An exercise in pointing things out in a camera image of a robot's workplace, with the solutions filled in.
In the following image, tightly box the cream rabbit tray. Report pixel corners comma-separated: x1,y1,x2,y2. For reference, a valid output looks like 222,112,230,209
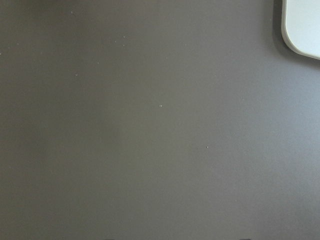
281,0,320,60

